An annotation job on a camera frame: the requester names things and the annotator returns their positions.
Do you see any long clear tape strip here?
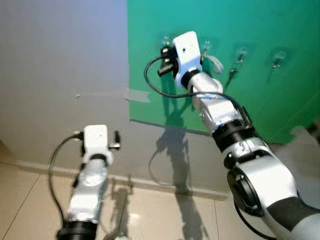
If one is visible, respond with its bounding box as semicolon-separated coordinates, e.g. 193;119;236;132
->
75;87;152;104

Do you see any dark key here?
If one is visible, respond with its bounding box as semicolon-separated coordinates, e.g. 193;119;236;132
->
227;61;246;83

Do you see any clear tape piece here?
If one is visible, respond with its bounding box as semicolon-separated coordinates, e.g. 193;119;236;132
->
290;125;313;146

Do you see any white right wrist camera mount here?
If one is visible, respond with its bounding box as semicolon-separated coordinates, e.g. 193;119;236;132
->
172;31;203;81

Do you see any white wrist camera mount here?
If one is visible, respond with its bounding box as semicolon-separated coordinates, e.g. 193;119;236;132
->
82;125;112;163
172;31;203;81

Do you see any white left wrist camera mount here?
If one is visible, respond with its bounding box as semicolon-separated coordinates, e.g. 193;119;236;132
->
82;125;112;163

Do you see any key bunch with white strap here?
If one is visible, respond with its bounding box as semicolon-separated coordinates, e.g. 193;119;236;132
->
202;52;225;75

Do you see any green wall board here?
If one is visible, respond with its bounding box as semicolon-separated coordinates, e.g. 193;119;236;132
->
126;0;320;146

